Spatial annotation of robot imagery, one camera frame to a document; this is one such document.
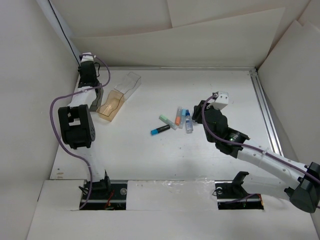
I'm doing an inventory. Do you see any small blue spray bottle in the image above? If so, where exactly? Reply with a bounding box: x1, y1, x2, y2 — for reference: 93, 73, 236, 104
185, 109, 194, 134

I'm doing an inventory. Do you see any blue clear highlighter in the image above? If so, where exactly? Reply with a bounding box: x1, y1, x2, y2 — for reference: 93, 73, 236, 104
178, 108, 187, 129

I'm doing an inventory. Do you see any orange clear highlighter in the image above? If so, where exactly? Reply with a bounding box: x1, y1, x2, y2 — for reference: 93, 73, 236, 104
174, 106, 182, 126

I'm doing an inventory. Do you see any green clear highlighter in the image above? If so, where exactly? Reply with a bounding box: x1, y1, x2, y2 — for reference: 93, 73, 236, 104
159, 114, 178, 130

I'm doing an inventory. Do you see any blue black highlighter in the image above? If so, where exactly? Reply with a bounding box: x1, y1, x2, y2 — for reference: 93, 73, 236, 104
150, 124, 171, 136

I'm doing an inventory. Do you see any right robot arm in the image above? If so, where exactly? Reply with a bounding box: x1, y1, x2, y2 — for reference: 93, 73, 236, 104
191, 100, 320, 214

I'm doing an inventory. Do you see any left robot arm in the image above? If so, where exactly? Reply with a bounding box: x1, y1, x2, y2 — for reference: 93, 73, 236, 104
58, 56, 112, 199

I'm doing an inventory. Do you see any dark grey plastic container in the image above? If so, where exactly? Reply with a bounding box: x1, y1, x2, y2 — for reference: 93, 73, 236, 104
89, 87, 104, 112

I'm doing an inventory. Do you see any orange plastic container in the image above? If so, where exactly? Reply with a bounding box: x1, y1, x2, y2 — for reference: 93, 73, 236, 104
96, 90, 125, 122

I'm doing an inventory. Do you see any clear plastic container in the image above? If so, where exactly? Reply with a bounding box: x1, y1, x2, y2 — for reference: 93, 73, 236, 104
114, 72, 142, 101

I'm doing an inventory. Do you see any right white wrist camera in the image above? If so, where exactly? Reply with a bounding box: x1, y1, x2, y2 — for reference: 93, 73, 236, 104
211, 91, 229, 110

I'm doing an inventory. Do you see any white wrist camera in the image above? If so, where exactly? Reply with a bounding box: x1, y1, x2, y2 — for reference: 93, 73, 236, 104
79, 52, 96, 64
211, 91, 229, 110

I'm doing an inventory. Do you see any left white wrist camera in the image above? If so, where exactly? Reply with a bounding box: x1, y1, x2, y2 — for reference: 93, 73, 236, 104
79, 52, 96, 64

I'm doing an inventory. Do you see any aluminium rail back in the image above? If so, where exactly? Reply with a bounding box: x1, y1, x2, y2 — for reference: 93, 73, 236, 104
108, 66, 256, 72

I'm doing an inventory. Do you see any aluminium rail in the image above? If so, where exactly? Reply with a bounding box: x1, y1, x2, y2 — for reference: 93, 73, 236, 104
249, 68, 283, 156
108, 66, 256, 72

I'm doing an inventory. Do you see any aluminium rail right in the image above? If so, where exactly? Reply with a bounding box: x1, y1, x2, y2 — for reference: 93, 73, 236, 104
249, 68, 283, 156

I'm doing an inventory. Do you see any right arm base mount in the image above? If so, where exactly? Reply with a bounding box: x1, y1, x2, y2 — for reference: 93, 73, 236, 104
212, 171, 264, 210

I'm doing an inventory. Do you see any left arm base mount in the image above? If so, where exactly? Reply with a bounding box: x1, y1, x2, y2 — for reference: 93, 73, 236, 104
79, 176, 128, 211

